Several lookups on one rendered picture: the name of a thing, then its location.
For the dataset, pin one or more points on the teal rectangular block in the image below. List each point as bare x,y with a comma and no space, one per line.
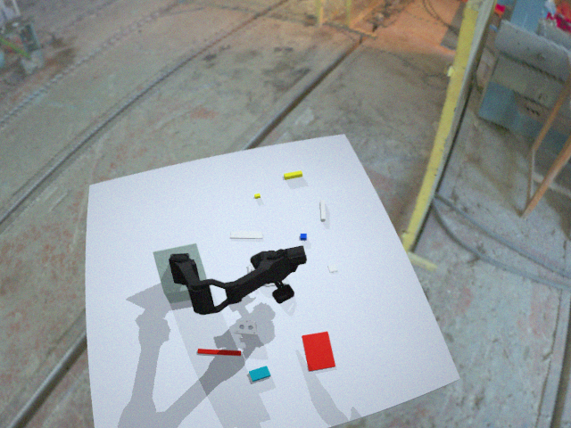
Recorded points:
260,373

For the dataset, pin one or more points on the yellow rectangular bar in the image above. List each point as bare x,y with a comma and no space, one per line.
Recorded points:
293,174

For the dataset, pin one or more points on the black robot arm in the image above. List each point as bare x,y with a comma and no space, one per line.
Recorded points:
273,267

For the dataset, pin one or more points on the red rectangular plate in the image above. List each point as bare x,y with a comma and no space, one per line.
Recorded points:
318,351

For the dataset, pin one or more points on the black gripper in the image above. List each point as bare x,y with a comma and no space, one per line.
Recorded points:
283,291

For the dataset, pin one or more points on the red flat bar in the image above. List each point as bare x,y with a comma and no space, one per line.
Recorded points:
220,352

